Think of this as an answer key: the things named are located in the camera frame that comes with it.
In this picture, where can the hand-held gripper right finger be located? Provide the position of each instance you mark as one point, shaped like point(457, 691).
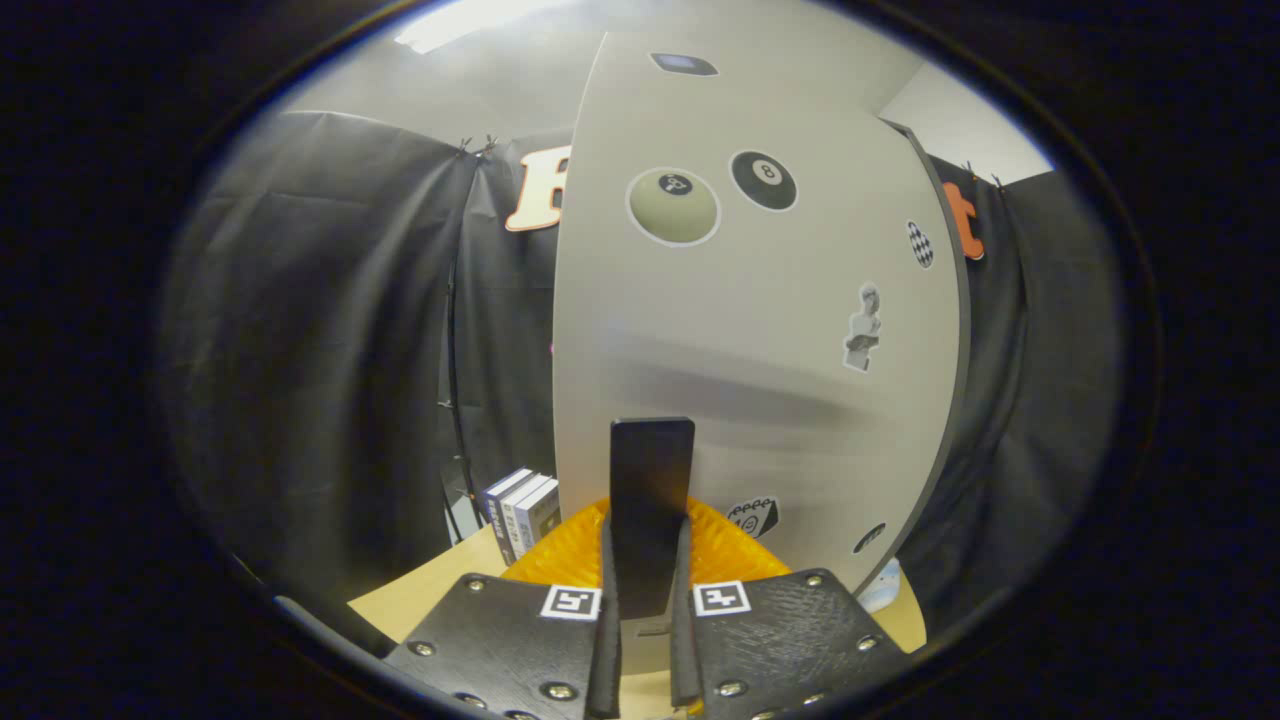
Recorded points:
point(683, 650)

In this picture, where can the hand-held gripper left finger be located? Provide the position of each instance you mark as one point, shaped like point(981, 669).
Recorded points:
point(606, 650)

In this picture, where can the white cabinet door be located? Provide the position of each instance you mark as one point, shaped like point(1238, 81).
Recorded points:
point(780, 350)

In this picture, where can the white spine book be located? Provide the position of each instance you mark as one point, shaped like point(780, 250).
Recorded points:
point(512, 525)

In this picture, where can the dark blue spine book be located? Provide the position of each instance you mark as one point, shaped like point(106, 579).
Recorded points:
point(495, 520)

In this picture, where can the black backdrop cloth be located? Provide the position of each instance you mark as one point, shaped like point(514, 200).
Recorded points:
point(320, 350)

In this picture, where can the dark grey cabinet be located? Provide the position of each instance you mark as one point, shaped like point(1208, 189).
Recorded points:
point(966, 320)

